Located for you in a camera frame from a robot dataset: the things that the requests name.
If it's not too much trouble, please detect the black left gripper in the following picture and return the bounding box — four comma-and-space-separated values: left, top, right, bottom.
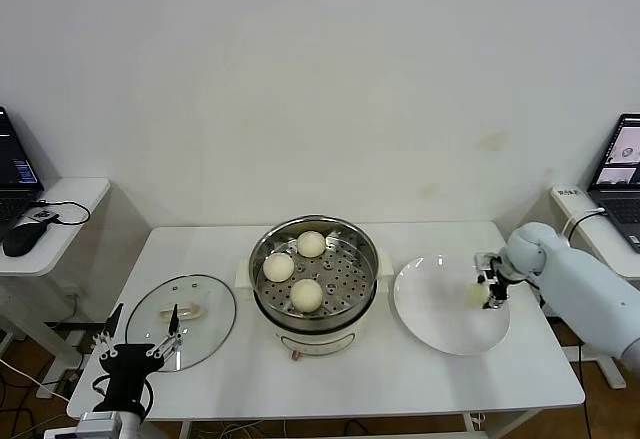
92, 302, 184, 413

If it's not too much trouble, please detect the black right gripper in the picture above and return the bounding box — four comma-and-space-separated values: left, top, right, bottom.
473, 253, 512, 310

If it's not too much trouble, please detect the white steamed baozi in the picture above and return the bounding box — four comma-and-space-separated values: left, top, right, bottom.
463, 281, 489, 309
263, 252, 295, 282
296, 231, 326, 259
290, 278, 324, 313

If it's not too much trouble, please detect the glass lid cream handle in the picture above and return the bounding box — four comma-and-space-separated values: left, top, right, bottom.
124, 273, 238, 372

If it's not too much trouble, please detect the stainless steel steamer basket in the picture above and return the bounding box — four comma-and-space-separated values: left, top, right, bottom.
249, 215, 380, 323

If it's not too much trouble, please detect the white round plate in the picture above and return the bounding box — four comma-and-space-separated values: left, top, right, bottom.
392, 255, 512, 357

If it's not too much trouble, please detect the white table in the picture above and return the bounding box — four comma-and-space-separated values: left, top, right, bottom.
66, 222, 586, 439

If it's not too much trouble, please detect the white side desk with power strip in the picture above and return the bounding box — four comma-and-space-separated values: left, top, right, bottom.
542, 186, 640, 390

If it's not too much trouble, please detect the white side desk with mouse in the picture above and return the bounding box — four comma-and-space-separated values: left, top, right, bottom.
0, 177, 112, 400

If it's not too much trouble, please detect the grey laptop with image windows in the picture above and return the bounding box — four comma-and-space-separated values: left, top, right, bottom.
585, 113, 640, 254

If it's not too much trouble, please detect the black computer mouse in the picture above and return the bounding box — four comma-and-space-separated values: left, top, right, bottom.
2, 221, 50, 258

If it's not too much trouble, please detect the small grey usb hub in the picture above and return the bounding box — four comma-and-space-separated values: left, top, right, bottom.
27, 208, 61, 225

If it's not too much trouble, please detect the cream electric cooker pot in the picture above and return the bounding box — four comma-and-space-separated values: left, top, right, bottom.
234, 246, 392, 362

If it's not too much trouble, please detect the black laptop dark screen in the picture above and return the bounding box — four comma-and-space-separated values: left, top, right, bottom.
0, 106, 46, 241

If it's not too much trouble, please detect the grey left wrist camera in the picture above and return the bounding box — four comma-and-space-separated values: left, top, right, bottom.
77, 411, 124, 439

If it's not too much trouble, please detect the white laptop cable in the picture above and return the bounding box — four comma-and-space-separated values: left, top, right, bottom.
559, 207, 605, 240

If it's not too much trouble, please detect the white floor cable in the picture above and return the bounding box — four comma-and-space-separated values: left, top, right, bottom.
0, 358, 70, 403

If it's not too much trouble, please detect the black cable with adapter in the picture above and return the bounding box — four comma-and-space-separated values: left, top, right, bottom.
538, 210, 604, 439

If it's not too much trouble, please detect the black looped desk cable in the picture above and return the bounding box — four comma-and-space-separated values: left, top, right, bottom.
37, 200, 92, 228

